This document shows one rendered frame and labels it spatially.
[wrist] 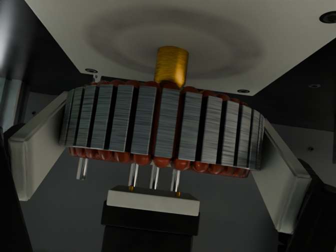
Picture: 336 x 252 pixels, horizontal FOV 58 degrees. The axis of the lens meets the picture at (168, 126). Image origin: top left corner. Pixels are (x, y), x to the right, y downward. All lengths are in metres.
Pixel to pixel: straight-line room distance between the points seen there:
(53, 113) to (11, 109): 0.25
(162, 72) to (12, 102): 0.26
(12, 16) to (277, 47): 0.16
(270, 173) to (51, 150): 0.11
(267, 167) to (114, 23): 0.11
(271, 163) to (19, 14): 0.17
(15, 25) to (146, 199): 0.15
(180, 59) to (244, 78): 0.06
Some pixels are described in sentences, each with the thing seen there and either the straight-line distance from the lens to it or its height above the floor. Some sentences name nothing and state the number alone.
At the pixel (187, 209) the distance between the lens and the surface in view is 0.20.
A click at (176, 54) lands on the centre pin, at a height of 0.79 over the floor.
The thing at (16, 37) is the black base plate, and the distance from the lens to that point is 0.26.
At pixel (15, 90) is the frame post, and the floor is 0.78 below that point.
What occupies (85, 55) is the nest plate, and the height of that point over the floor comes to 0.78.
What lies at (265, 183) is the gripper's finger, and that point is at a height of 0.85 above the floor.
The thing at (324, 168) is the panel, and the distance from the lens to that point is 0.50.
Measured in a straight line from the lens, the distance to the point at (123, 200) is 0.20.
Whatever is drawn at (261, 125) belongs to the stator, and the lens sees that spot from 0.16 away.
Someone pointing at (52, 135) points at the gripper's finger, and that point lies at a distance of 0.16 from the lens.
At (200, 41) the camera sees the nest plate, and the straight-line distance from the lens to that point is 0.17.
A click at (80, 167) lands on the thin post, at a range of 0.26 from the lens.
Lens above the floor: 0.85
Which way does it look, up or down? 8 degrees down
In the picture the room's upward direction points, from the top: 173 degrees counter-clockwise
